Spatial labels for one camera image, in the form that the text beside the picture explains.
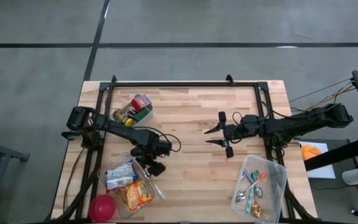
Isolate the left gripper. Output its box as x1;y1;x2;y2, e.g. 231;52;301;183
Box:
130;141;167;178

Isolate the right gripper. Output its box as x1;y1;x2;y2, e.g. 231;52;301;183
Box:
203;111;262;159

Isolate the blue ramen noodle packet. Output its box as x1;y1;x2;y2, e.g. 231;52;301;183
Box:
130;159;141;182

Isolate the all-metal spoon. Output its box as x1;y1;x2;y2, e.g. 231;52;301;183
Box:
144;169;167;200

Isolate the orange ramen noodle packet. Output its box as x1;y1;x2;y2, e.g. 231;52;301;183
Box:
125;178;155;213

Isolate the clear plastic container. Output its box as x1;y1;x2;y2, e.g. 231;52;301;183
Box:
97;151;155;219
230;154;288;224

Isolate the periwinkle handled spoon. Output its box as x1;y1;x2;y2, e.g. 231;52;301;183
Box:
241;167;254;184

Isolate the green spice tin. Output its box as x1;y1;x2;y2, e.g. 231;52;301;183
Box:
134;107;151;122

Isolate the black spice can yellow lid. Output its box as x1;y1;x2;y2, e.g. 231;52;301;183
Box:
112;108;128;123

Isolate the orange handled spoon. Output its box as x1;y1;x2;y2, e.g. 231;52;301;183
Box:
235;172;269;203

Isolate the red lidded spice jar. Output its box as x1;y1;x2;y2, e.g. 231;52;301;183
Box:
131;94;153;113

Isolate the light blue handled spoon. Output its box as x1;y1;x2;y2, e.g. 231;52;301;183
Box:
244;186;255;215

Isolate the silver utensil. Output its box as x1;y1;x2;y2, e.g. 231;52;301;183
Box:
250;169;263;219

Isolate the white plastic bin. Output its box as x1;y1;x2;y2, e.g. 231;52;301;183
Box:
112;93;154;128

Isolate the red plastic ball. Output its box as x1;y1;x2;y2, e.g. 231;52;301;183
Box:
88;194;116;223

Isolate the orange round object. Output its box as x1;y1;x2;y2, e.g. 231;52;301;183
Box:
300;144;323;161

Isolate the white paper sheet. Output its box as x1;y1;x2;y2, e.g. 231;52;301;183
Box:
297;140;337;180

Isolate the grey metal stand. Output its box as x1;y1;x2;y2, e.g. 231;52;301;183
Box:
0;136;30;224

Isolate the black beam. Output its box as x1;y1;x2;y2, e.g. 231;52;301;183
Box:
303;133;358;172

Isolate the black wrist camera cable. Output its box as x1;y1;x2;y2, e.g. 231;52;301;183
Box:
229;111;245;144

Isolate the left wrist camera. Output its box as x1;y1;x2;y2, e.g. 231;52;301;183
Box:
154;140;173;156

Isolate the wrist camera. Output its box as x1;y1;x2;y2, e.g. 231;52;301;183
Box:
240;114;262;130
154;140;173;156

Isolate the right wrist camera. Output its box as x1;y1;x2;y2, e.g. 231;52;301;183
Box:
240;114;262;130

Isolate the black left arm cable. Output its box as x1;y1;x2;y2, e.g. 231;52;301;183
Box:
132;126;182;153

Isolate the black table frame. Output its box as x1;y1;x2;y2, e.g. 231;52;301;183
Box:
63;74;310;222

